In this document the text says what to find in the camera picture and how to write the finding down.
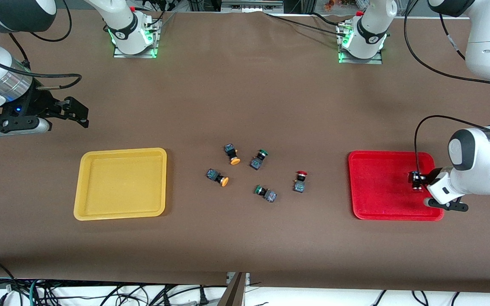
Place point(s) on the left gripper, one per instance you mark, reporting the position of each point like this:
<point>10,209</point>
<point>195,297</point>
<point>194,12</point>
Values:
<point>417,179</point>

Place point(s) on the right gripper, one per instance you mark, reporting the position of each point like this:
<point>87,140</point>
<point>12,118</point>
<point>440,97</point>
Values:
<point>36,103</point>

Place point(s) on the red push button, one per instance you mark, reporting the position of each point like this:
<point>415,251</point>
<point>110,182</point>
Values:
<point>299,186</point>
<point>418,181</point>

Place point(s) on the yellow push button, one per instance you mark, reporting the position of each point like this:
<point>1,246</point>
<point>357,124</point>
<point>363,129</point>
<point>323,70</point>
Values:
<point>213,174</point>
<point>230,151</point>

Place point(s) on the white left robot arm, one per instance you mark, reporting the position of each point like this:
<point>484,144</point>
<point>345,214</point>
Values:
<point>483,42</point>

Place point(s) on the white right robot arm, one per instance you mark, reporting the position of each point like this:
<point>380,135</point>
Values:
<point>123,29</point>

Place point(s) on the red plastic tray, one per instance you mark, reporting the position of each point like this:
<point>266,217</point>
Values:
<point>381,187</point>

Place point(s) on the yellow plastic tray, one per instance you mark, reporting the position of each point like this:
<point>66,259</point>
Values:
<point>119,185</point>

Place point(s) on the green push button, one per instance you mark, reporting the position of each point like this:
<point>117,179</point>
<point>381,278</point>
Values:
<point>270,196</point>
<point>255,162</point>

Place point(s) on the brown table cover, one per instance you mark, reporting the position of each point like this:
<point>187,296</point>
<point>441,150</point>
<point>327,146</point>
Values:
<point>245,106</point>

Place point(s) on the black power plug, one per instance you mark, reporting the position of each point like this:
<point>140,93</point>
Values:
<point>203,299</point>

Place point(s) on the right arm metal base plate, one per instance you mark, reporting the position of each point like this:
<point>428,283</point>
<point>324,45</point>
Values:
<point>143,55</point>

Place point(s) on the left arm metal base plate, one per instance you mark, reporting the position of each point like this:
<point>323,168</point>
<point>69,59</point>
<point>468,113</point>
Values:
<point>377,60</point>

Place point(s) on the aluminium frame rail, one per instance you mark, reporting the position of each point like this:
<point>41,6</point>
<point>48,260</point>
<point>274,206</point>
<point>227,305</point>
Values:
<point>251,5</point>

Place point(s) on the white table bracket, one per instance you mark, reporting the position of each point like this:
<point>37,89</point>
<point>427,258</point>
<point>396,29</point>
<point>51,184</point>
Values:
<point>229,278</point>

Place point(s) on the metal table post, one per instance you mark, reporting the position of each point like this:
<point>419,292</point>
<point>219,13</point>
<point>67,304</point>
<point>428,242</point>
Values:
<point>233,295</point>

